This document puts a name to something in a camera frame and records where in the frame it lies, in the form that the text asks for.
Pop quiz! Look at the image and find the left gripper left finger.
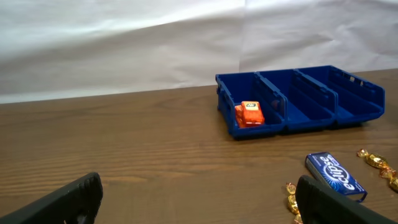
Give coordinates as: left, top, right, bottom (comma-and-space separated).
0, 172, 104, 224

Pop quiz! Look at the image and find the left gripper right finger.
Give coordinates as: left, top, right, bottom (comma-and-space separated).
294, 174, 398, 224

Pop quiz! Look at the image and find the blue candy pack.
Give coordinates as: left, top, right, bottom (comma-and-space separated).
304, 151, 368, 203

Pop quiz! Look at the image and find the gold candy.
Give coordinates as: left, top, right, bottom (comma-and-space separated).
379, 167, 398, 192
356, 148, 391, 170
285, 182, 304, 224

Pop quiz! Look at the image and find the orange candy box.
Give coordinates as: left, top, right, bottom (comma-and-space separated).
241, 100, 266, 128
234, 105, 246, 129

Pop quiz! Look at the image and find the blue tray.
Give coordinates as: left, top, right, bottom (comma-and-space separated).
215, 64, 386, 141

